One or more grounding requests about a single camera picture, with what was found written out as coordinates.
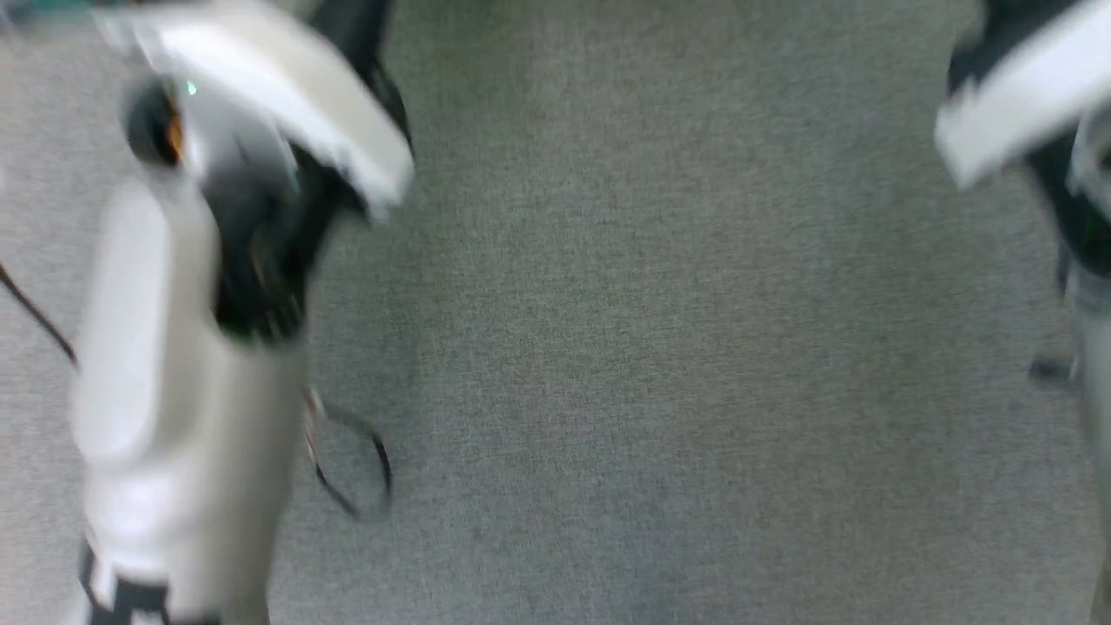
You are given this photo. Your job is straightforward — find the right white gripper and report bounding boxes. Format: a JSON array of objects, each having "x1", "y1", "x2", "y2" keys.
[{"x1": 934, "y1": 0, "x2": 1111, "y2": 194}]

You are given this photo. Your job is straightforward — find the thin orange and black wires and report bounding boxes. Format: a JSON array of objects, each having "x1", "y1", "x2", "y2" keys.
[{"x1": 302, "y1": 388, "x2": 394, "y2": 522}]

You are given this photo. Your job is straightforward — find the grey fabric sofa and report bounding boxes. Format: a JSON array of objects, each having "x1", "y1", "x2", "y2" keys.
[{"x1": 0, "y1": 0, "x2": 1111, "y2": 625}]

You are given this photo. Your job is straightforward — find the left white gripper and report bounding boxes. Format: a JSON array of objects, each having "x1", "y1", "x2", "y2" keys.
[{"x1": 94, "y1": 0, "x2": 417, "y2": 220}]

